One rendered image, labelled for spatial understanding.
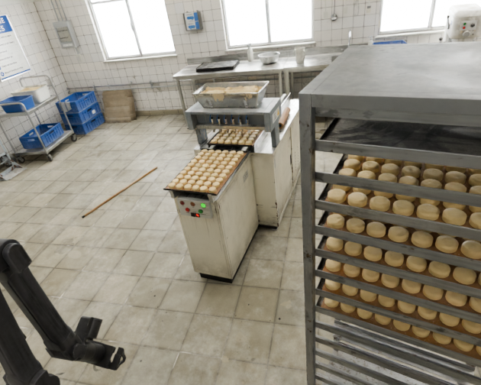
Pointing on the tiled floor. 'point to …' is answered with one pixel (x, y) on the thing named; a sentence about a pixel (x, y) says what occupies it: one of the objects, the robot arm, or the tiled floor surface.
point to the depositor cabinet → (273, 169)
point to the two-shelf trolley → (33, 124)
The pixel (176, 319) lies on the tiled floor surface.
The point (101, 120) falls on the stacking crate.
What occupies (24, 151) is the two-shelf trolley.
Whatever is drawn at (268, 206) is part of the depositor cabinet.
